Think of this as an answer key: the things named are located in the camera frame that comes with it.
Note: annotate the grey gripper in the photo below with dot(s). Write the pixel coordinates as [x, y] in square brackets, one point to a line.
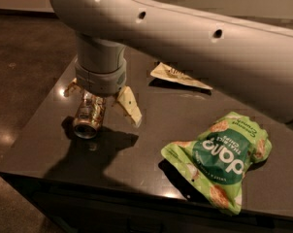
[99, 78]

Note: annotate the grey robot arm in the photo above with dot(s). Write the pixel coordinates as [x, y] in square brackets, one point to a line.
[250, 61]

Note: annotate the brown yellow chip bag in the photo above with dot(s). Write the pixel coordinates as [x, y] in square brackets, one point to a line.
[170, 74]

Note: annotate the green rice chips bag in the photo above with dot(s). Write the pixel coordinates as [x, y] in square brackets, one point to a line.
[216, 162]

